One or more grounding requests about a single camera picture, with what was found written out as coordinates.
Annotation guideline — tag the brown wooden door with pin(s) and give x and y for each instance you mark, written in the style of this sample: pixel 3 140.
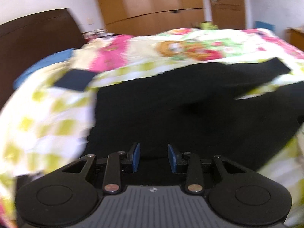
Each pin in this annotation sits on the brown wooden door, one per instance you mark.
pixel 228 14

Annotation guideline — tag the dark navy folded cloth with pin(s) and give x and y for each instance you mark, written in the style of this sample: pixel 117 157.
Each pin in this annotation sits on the dark navy folded cloth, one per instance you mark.
pixel 76 80

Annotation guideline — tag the blue pillow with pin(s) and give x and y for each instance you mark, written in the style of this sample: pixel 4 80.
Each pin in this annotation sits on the blue pillow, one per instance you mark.
pixel 49 60

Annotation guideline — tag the clutter on bedside table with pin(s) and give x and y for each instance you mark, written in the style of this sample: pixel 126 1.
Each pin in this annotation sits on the clutter on bedside table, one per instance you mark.
pixel 100 33

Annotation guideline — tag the green checked cartoon bed quilt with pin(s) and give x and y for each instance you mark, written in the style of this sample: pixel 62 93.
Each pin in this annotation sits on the green checked cartoon bed quilt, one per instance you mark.
pixel 43 127

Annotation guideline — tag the brown wooden wardrobe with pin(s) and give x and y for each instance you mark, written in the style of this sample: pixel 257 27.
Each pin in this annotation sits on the brown wooden wardrobe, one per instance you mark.
pixel 149 17

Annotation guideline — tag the black pants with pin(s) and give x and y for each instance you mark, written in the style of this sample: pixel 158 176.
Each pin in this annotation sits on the black pants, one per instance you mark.
pixel 199 108

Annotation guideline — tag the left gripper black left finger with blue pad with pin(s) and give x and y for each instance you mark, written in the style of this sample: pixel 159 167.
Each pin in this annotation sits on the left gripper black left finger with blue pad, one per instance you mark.
pixel 130 159

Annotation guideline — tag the dark brown wooden headboard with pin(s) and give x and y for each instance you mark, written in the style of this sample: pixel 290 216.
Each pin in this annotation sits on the dark brown wooden headboard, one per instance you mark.
pixel 26 40

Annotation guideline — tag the brown wooden side desk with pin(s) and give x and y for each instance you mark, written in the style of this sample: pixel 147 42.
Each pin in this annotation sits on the brown wooden side desk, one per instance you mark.
pixel 295 37

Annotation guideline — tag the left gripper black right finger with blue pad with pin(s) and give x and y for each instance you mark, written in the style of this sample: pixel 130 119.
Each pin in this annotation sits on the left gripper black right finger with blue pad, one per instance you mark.
pixel 177 160

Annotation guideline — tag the blue foam mat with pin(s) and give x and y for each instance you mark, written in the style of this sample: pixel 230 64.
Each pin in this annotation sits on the blue foam mat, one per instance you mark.
pixel 264 25

